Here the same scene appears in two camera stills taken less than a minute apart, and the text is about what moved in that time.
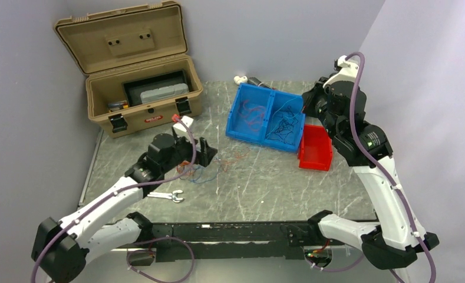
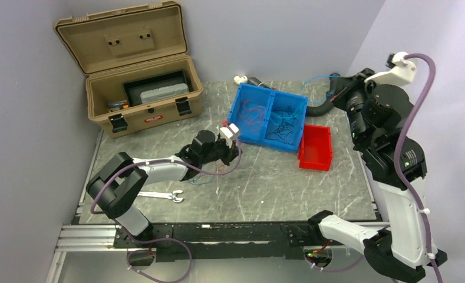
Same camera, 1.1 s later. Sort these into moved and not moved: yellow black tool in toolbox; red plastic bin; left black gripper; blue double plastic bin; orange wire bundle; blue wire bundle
Moved: blue wire bundle; left black gripper
Not moved: yellow black tool in toolbox; blue double plastic bin; red plastic bin; orange wire bundle
